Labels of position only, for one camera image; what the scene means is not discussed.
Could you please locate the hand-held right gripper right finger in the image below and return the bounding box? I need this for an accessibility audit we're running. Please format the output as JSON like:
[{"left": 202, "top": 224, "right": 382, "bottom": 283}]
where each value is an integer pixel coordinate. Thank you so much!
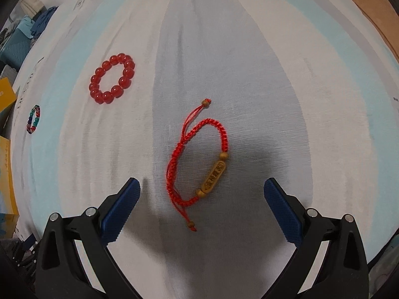
[{"left": 263, "top": 177, "right": 370, "bottom": 299}]

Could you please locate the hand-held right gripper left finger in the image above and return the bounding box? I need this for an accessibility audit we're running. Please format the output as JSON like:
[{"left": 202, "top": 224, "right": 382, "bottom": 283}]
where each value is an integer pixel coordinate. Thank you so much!
[{"left": 34, "top": 177, "right": 141, "bottom": 299}]

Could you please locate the red cord bracelet wooden charm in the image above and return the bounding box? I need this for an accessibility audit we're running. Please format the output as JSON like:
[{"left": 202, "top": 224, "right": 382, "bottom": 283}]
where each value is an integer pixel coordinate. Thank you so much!
[{"left": 165, "top": 98, "right": 230, "bottom": 232}]

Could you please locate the blue and yellow cardboard box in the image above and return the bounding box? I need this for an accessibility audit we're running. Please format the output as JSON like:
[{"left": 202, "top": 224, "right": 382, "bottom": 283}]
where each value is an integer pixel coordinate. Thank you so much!
[{"left": 0, "top": 78, "right": 20, "bottom": 225}]

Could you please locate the striped bed sheet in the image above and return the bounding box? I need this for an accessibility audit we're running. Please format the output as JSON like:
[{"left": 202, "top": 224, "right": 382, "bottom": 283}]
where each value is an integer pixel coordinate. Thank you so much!
[{"left": 9, "top": 0, "right": 399, "bottom": 299}]

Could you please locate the teal suitcase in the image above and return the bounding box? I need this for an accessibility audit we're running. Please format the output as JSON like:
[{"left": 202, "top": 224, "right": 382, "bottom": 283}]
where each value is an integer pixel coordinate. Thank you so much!
[{"left": 0, "top": 17, "right": 35, "bottom": 66}]

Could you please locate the dark blue cloth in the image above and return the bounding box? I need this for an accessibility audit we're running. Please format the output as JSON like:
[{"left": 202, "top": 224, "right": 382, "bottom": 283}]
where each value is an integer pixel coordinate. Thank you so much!
[{"left": 30, "top": 5, "right": 60, "bottom": 38}]

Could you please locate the multicolour bead bracelet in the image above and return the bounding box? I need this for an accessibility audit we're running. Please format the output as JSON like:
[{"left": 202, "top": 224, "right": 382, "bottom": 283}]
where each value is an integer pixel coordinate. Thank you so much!
[{"left": 26, "top": 105, "right": 41, "bottom": 134}]

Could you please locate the red bead bracelet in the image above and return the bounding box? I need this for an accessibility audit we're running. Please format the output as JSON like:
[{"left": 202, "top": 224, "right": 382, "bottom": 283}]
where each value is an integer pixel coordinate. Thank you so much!
[{"left": 89, "top": 53, "right": 136, "bottom": 101}]

